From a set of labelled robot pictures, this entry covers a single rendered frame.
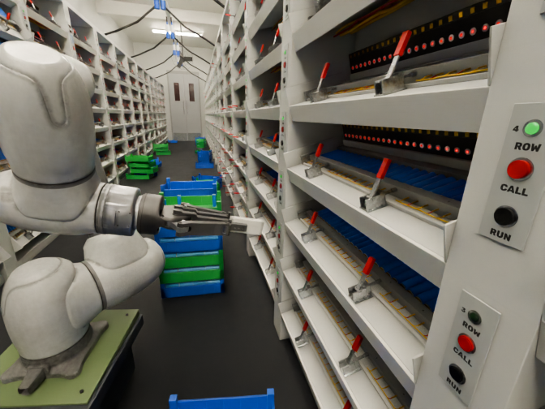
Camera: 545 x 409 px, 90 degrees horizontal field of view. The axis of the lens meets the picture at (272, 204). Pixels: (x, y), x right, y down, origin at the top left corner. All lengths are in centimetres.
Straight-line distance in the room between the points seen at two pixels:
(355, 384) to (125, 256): 68
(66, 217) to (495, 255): 56
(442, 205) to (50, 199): 57
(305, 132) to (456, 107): 58
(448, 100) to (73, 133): 46
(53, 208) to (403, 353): 57
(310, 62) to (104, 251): 80
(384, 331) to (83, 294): 72
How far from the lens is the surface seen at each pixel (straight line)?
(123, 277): 91
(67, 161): 47
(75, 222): 54
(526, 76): 33
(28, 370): 98
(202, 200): 144
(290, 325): 107
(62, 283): 86
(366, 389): 69
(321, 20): 72
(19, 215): 56
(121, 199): 52
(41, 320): 88
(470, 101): 36
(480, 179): 34
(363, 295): 58
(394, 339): 53
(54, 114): 44
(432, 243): 41
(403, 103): 43
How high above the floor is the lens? 85
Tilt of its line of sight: 18 degrees down
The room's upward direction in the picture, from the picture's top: 1 degrees clockwise
